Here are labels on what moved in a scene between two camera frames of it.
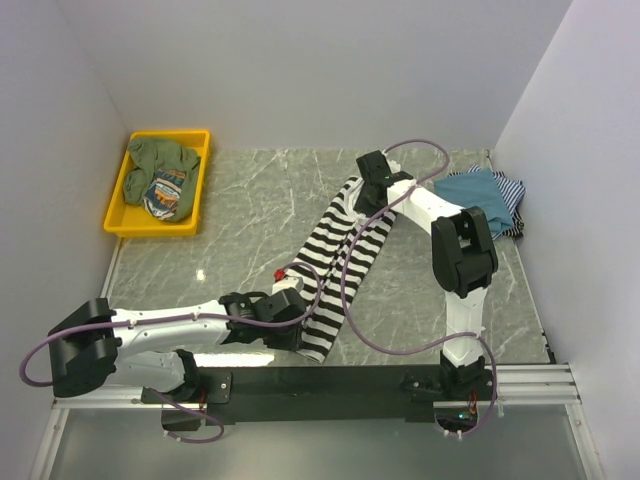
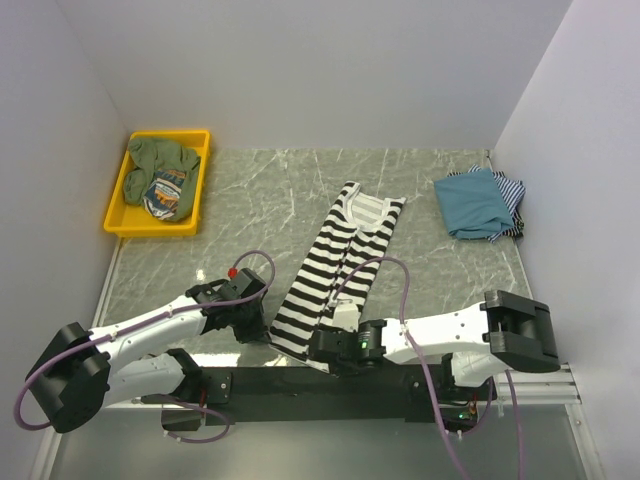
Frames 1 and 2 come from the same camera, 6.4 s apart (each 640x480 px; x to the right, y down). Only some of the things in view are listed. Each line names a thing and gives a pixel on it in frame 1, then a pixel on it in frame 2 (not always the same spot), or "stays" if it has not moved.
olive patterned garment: x=162 y=178 stays
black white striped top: x=332 y=262 stays
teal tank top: x=479 y=189 stays
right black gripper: x=360 y=205 -> x=341 y=369
